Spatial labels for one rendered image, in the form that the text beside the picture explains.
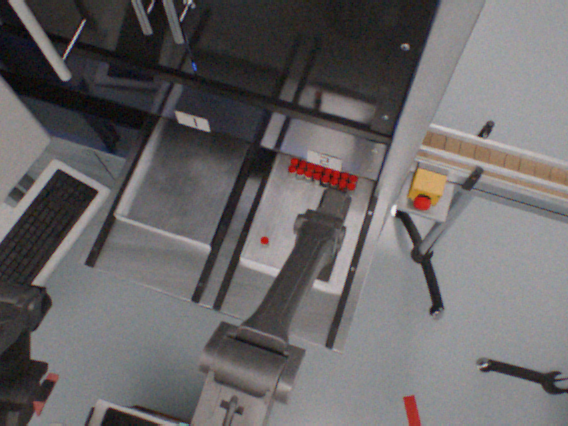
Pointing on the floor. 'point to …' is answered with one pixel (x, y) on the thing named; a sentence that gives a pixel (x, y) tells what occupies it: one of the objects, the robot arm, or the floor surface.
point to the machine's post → (426, 92)
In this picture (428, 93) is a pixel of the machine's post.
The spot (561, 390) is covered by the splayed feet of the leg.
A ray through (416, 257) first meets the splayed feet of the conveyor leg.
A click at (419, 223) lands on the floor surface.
